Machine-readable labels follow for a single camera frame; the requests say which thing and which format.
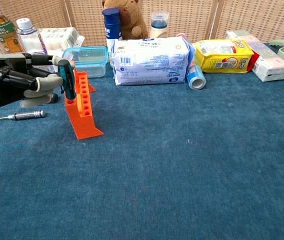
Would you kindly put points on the pastel tissue box pack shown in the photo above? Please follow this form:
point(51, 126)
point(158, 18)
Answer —
point(269, 65)

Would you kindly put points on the silver metal precision screwdriver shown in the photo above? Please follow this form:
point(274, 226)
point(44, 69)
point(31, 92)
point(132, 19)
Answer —
point(29, 115)

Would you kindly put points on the white blue wipes pack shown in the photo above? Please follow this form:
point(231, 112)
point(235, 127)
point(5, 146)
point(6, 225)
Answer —
point(151, 62)

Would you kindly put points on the blue carpet table cover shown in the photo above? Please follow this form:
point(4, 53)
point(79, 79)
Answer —
point(156, 162)

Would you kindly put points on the yellow Lipo snack bag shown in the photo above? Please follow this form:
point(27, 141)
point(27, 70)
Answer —
point(222, 60)

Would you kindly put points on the white toilet paper pack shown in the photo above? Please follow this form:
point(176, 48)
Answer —
point(61, 37)

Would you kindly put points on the cream sauce squeeze bottle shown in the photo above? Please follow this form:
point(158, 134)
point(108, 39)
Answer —
point(159, 30)

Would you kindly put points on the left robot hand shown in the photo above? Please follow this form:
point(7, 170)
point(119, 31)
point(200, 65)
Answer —
point(4, 75)

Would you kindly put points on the orange screwdriver rack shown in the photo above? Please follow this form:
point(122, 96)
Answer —
point(84, 125)

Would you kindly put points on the clear water bottle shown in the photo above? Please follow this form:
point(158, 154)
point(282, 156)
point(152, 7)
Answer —
point(29, 40)

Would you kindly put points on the long green black screwdriver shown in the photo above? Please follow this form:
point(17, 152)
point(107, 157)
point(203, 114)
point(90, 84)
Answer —
point(54, 98)

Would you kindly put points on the pink white snack bag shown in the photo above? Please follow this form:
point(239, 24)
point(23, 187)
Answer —
point(54, 52)

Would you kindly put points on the green tea bottle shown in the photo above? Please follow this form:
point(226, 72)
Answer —
point(1, 32)

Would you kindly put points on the brown capybara plush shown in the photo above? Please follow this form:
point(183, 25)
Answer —
point(131, 20)

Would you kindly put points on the blue plastic wrap roll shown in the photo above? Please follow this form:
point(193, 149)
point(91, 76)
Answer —
point(195, 77)

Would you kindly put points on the red white snack box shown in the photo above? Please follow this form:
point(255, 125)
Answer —
point(254, 62)

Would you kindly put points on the blue white spray can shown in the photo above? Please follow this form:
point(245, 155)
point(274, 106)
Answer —
point(111, 25)

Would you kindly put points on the clear blue-rimmed food container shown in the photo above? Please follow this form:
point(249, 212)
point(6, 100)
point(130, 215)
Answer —
point(86, 60)

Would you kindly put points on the wicker folding screen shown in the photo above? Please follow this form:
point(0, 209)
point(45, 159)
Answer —
point(194, 17)

